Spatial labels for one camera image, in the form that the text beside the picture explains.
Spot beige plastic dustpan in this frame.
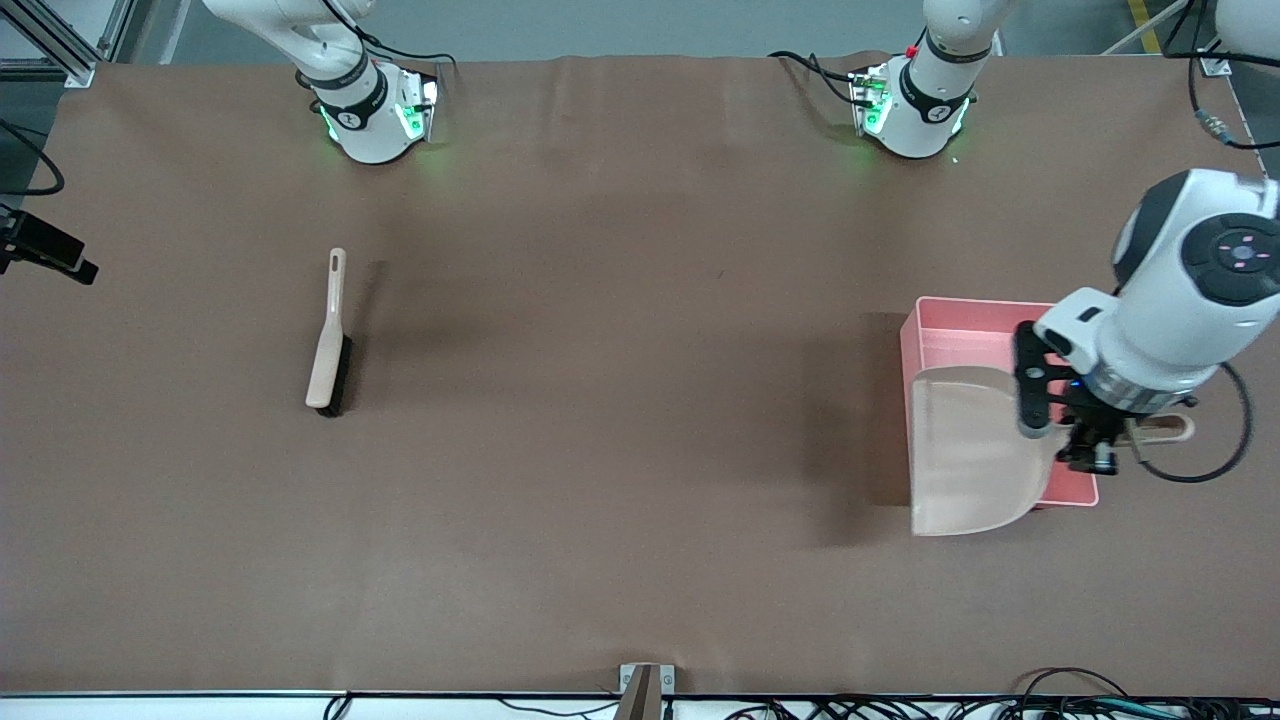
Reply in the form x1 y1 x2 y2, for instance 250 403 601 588
908 366 1197 538

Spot beige brush black bristles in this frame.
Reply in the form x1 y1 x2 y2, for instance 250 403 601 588
305 248 353 419

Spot pink plastic bin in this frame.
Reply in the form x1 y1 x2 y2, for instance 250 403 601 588
900 296 1101 511

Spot brown table cover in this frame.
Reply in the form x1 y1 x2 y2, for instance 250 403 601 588
0 52 1280 696

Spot black cable bundle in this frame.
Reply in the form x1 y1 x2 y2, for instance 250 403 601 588
720 667 1280 720

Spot black left base cable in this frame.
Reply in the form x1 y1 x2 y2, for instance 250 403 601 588
768 50 861 106

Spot black base cable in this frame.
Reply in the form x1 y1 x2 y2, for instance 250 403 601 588
360 35 456 71
768 50 861 106

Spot black right base cable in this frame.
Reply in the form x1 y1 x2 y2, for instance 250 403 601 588
360 35 456 71

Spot grey metal camera bracket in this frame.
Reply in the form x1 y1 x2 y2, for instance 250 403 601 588
619 663 677 720

